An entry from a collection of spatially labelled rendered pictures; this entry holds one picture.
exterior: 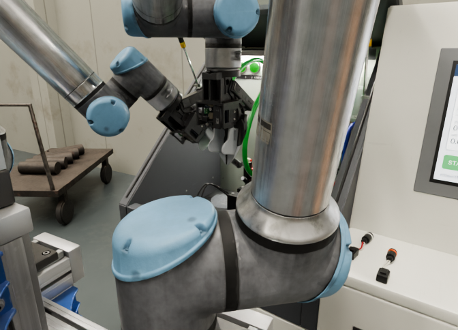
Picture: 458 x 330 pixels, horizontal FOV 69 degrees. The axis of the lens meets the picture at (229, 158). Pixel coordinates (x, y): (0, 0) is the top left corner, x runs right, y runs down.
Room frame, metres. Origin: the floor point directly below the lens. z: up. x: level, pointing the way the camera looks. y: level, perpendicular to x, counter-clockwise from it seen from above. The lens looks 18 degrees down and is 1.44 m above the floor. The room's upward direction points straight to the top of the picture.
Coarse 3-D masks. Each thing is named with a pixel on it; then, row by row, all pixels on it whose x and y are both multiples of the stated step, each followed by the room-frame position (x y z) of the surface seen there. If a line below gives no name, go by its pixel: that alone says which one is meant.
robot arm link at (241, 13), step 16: (192, 0) 0.58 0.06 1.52; (208, 0) 0.59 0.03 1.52; (224, 0) 0.57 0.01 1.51; (240, 0) 0.58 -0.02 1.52; (256, 0) 0.59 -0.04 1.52; (208, 16) 0.59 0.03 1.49; (224, 16) 0.57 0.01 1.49; (240, 16) 0.58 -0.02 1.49; (256, 16) 0.58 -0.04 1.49; (192, 32) 0.60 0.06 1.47; (208, 32) 0.60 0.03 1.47; (224, 32) 0.59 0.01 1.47; (240, 32) 0.58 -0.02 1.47
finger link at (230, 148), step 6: (228, 132) 0.71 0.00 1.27; (234, 132) 0.72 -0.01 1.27; (228, 138) 0.71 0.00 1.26; (234, 138) 0.72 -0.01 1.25; (228, 144) 0.71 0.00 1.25; (234, 144) 0.72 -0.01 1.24; (222, 150) 0.69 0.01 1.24; (228, 150) 0.71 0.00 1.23; (234, 150) 0.72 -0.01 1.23; (228, 156) 0.73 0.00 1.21; (234, 156) 0.73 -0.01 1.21; (228, 162) 0.73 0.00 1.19
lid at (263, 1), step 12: (264, 0) 1.15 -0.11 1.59; (384, 0) 0.96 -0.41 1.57; (396, 0) 0.95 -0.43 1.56; (264, 12) 1.19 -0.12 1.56; (384, 12) 1.00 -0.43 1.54; (264, 24) 1.23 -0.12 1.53; (384, 24) 1.04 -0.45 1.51; (252, 36) 1.33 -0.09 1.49; (264, 36) 1.30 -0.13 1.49; (372, 36) 1.11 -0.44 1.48
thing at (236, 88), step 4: (232, 80) 0.73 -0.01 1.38; (232, 84) 0.72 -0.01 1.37; (236, 84) 0.73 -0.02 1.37; (232, 88) 0.72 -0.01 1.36; (236, 88) 0.73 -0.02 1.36; (240, 88) 0.74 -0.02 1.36; (232, 92) 0.72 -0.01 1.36; (236, 92) 0.73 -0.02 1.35; (240, 92) 0.74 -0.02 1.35; (244, 92) 0.76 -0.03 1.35; (236, 96) 0.74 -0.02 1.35; (240, 96) 0.74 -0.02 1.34; (244, 96) 0.76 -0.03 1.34; (248, 96) 0.78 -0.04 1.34; (244, 100) 0.76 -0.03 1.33; (248, 100) 0.78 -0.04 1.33; (252, 100) 0.79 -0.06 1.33; (248, 104) 0.78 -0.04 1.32; (252, 104) 0.79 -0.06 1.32; (244, 108) 0.78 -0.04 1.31; (248, 108) 0.79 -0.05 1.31
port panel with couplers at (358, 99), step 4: (368, 76) 1.12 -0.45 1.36; (360, 80) 1.14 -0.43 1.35; (368, 80) 1.12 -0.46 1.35; (360, 84) 1.14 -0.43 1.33; (360, 88) 1.13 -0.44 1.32; (360, 92) 1.13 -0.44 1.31; (356, 96) 1.14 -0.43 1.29; (360, 96) 1.13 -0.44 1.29; (356, 100) 1.14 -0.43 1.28; (360, 100) 1.13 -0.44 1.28; (356, 104) 1.14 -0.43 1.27; (360, 104) 1.13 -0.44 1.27; (356, 108) 1.14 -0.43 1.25; (352, 112) 1.14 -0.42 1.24; (356, 112) 1.14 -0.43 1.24; (352, 116) 1.14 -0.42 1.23; (356, 116) 1.13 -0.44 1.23; (352, 120) 1.14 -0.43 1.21; (340, 160) 1.16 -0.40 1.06
